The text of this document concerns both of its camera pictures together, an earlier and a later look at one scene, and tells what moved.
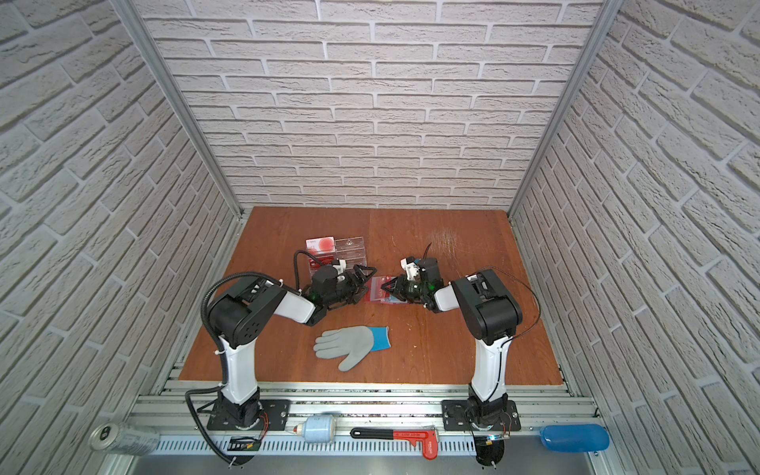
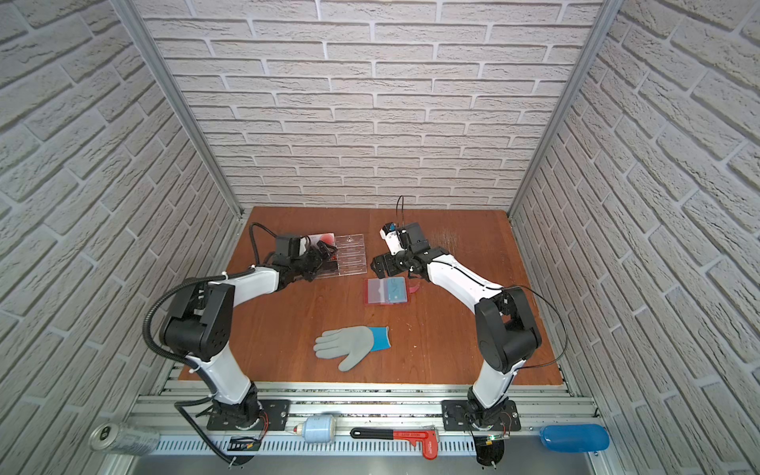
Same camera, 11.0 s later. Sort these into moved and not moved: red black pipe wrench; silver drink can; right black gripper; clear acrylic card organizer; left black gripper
Moved: left black gripper; right black gripper
Not moved: red black pipe wrench; silver drink can; clear acrylic card organizer
